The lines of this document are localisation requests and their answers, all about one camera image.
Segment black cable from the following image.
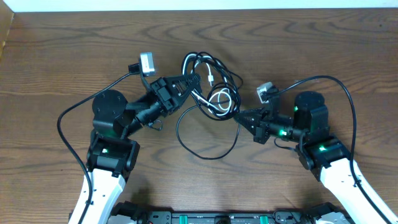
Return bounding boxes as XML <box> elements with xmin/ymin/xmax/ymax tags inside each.
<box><xmin>175</xmin><ymin>51</ymin><xmax>245</xmax><ymax>161</ymax></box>

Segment white cable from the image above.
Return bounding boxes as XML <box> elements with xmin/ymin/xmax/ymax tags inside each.
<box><xmin>183</xmin><ymin>54</ymin><xmax>233</xmax><ymax>118</ymax></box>

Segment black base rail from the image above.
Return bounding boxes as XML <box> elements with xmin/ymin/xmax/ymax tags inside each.
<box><xmin>147</xmin><ymin>210</ymin><xmax>314</xmax><ymax>224</ymax></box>

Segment wooden side panel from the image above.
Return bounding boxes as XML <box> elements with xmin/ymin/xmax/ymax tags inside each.
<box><xmin>0</xmin><ymin>0</ymin><xmax>14</xmax><ymax>55</ymax></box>

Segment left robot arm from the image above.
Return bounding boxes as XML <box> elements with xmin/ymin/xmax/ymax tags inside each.
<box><xmin>69</xmin><ymin>74</ymin><xmax>200</xmax><ymax>223</ymax></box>

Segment right camera cable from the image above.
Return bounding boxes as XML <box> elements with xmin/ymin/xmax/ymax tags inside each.
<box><xmin>273</xmin><ymin>75</ymin><xmax>392</xmax><ymax>224</ymax></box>

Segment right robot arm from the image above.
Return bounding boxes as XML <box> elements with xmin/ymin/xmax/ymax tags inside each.
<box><xmin>234</xmin><ymin>91</ymin><xmax>397</xmax><ymax>223</ymax></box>

